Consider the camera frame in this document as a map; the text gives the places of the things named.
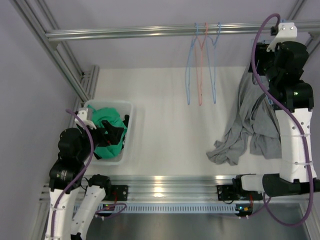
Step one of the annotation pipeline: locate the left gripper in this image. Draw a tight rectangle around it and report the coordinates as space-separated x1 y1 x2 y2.
76 119 124 162

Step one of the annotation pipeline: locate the green tank top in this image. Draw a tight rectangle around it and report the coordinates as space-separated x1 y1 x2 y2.
87 104 130 160

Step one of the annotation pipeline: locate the pink wire hanger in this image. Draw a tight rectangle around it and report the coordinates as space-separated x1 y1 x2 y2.
196 22 208 106

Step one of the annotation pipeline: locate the light blue wire hanger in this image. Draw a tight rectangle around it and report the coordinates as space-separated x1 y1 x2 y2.
184 23 199 105

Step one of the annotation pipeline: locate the black tank top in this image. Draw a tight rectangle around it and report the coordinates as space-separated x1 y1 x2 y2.
94 114 130 160

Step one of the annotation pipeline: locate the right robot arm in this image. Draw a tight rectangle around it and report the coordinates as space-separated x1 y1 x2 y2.
232 40 320 200

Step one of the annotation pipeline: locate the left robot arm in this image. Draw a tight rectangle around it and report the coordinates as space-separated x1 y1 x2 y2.
45 120 128 240

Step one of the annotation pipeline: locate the blue hanger under grey top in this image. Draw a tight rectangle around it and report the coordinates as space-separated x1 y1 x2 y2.
248 39 274 107

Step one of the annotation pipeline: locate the grey tank top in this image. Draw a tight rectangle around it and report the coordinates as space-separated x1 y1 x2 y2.
206 67 282 166

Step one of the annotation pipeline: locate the white plastic basket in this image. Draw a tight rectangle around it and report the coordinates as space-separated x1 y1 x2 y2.
82 99 134 166

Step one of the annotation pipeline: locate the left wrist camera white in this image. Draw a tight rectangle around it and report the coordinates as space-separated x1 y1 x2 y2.
76 107 97 130

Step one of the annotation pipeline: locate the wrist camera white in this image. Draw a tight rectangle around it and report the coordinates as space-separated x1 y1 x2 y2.
76 107 97 130
266 22 298 52

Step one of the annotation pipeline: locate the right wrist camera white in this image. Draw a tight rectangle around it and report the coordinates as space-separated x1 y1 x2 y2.
266 22 298 52

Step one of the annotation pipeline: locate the right aluminium frame strut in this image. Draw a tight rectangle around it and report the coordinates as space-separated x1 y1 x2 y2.
285 0 320 59

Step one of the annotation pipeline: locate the aluminium frame strut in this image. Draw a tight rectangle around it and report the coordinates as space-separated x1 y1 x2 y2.
285 0 320 59
10 0 100 103

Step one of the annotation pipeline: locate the left aluminium frame strut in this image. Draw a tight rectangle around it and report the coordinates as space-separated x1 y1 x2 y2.
10 0 100 103

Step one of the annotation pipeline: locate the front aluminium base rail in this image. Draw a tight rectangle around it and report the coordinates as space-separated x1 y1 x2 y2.
39 174 301 202

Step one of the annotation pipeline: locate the grey slotted cable duct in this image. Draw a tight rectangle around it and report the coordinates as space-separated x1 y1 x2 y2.
96 203 251 214

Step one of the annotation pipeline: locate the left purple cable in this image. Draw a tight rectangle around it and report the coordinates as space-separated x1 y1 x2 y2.
49 108 127 238

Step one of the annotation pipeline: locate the purple cable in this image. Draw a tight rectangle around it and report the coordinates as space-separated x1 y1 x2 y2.
251 13 317 228
49 108 127 238

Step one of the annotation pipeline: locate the aluminium hanging rail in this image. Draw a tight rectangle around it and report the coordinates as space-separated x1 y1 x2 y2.
44 20 320 42

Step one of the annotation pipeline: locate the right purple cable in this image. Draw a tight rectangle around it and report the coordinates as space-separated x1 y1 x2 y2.
251 13 317 228

